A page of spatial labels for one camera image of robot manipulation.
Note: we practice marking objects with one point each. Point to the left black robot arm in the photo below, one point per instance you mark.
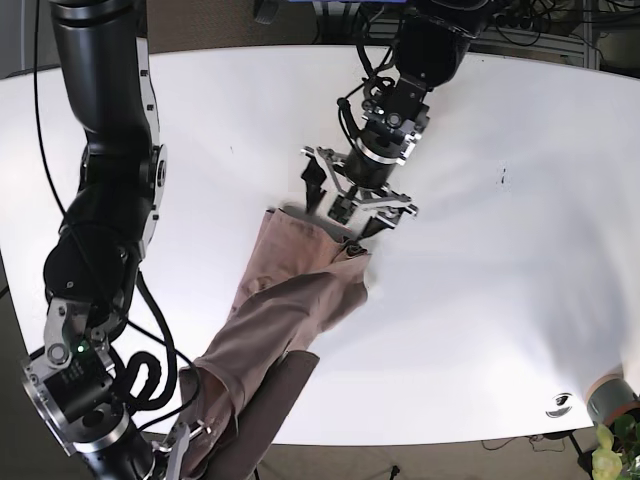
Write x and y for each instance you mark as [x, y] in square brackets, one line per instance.
[430, 43]

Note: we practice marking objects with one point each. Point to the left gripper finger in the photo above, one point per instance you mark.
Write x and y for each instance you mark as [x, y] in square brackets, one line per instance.
[314, 177]

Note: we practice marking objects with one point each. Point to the right metal table grommet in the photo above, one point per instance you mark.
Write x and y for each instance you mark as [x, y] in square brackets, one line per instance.
[560, 405]

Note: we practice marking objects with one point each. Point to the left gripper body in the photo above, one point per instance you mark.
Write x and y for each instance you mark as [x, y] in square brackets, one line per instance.
[358, 203]

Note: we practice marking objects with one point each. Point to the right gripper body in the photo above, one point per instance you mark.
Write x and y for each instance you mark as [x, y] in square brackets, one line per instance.
[169, 453]

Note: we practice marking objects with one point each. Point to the grey plant pot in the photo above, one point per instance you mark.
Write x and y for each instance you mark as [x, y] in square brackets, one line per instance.
[610, 397]

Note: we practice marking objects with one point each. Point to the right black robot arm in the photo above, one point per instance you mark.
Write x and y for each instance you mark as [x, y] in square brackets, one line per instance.
[107, 350]

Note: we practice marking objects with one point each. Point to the dusty pink T-shirt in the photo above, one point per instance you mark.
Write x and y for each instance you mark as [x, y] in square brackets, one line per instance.
[304, 276]

